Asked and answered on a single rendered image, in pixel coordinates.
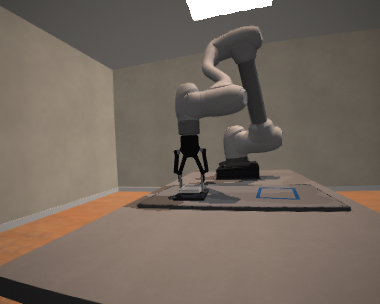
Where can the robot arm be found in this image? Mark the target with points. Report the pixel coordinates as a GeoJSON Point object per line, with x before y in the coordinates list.
{"type": "Point", "coordinates": [224, 98]}

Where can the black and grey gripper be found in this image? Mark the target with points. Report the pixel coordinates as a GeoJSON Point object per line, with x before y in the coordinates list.
{"type": "Point", "coordinates": [190, 148]}

